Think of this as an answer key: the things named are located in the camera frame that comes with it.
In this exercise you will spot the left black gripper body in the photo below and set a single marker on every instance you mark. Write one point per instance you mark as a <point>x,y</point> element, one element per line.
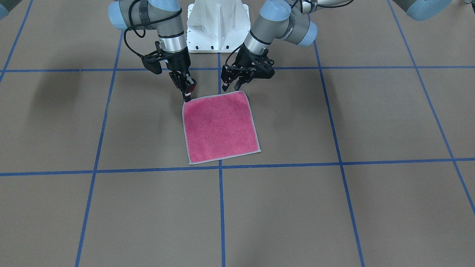
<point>245,55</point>

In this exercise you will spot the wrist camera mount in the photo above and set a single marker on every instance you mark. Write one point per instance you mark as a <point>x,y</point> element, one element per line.
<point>152,62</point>
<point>264,67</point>

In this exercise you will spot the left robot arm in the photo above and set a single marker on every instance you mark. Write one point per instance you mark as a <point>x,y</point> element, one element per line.
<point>277,20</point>

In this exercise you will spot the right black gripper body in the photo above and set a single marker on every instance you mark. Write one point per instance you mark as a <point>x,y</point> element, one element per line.
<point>179,61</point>

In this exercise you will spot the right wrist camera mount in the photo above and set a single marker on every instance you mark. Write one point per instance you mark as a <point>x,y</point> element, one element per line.
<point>152,62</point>

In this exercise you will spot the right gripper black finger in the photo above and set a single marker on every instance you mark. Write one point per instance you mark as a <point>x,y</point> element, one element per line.
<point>187,96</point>

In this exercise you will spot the pink square towel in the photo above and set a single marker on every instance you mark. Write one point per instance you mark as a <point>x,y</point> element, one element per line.
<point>219,127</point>

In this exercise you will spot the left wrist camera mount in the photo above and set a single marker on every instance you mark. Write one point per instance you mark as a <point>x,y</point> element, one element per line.
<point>264,67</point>

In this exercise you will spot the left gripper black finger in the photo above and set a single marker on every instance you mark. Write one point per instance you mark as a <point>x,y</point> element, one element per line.
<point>238,85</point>

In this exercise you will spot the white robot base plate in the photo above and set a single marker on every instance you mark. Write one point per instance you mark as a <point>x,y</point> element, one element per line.
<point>217,26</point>

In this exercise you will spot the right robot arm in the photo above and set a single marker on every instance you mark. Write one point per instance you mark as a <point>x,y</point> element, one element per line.
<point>164,17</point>

